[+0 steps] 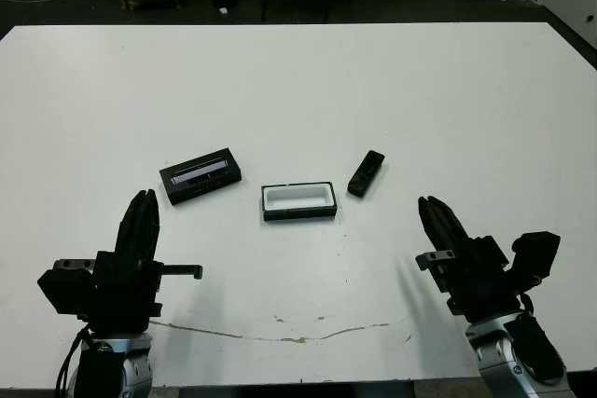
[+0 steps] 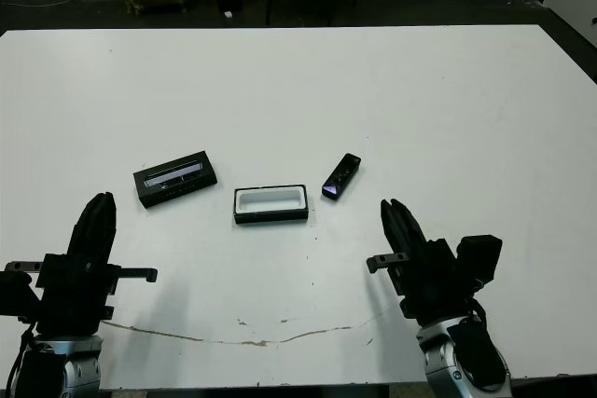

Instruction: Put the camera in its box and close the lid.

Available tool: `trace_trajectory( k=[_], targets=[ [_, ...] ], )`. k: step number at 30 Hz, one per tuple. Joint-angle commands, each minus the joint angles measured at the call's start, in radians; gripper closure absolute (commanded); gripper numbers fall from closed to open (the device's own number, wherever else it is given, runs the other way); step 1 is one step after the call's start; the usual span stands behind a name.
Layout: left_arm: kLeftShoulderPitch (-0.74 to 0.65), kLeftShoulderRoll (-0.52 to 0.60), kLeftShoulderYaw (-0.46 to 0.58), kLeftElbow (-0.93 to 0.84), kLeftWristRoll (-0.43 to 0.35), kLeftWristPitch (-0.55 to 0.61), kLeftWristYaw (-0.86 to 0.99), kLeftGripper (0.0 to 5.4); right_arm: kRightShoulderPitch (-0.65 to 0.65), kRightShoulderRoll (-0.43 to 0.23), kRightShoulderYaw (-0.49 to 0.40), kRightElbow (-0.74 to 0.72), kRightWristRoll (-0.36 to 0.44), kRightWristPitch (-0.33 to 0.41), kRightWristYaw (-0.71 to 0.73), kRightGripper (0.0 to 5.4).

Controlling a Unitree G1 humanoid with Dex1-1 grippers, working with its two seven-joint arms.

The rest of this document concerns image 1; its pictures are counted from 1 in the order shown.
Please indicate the black box base white lining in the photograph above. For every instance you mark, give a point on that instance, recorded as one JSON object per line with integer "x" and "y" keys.
{"x": 298, "y": 214}

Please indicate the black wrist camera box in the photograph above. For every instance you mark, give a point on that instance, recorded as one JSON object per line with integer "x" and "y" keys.
{"x": 63, "y": 291}
{"x": 536, "y": 253}

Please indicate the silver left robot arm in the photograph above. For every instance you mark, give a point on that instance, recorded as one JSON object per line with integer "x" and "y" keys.
{"x": 135, "y": 365}

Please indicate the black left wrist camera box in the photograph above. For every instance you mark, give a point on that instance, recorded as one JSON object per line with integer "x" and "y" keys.
{"x": 63, "y": 291}

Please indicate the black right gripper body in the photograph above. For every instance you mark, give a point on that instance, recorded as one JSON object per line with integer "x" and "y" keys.
{"x": 480, "y": 281}

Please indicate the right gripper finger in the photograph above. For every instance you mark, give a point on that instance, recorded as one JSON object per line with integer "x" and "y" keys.
{"x": 436, "y": 230}
{"x": 452, "y": 223}

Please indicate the black box lid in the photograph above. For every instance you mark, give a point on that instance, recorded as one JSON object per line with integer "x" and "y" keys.
{"x": 200, "y": 179}

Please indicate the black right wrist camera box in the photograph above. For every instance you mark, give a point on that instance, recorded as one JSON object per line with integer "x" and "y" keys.
{"x": 536, "y": 253}

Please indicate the black handheld camera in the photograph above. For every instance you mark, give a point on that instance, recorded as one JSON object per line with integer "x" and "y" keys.
{"x": 366, "y": 174}

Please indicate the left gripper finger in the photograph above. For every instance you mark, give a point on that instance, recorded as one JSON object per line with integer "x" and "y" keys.
{"x": 130, "y": 230}
{"x": 151, "y": 230}

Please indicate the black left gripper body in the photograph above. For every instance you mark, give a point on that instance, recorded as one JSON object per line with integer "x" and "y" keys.
{"x": 126, "y": 295}

